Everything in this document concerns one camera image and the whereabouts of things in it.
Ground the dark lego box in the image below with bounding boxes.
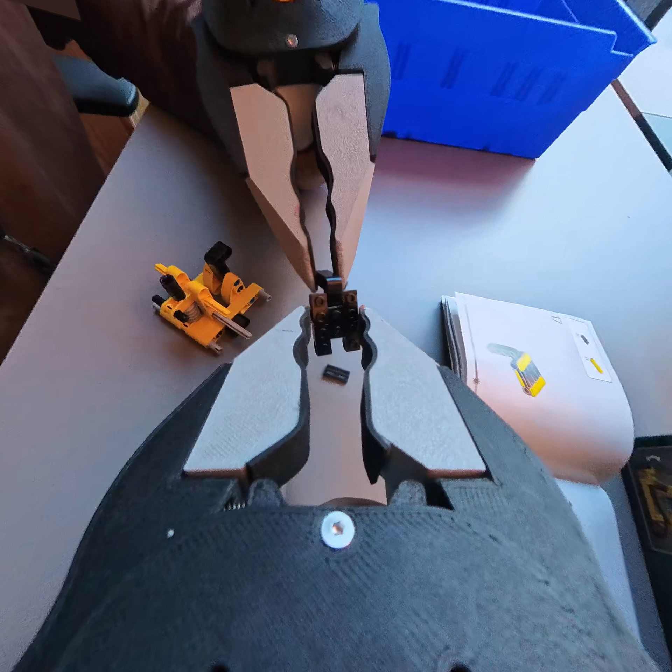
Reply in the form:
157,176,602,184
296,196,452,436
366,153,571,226
622,435,672,568

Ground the blue plastic bin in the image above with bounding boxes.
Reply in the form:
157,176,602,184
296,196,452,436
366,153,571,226
367,0,657,159

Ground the yellow lego assembly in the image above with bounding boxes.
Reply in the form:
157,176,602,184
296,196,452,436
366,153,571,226
151,241,272,355

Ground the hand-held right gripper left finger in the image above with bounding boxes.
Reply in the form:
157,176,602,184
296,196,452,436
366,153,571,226
183,306,313,492

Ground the open lego instruction booklet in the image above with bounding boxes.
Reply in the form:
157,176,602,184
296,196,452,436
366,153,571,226
441,291,649,646

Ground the dark chair armrest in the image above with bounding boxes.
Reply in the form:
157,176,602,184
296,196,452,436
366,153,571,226
52,52,140,117

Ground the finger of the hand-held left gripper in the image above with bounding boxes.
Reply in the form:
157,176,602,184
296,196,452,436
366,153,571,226
313,70,377,280
229,83,319,293

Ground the black lego assembly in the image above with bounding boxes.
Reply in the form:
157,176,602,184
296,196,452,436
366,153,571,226
308,269,366,357

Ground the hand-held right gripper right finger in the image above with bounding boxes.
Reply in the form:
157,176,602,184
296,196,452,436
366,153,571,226
359,307,489,487

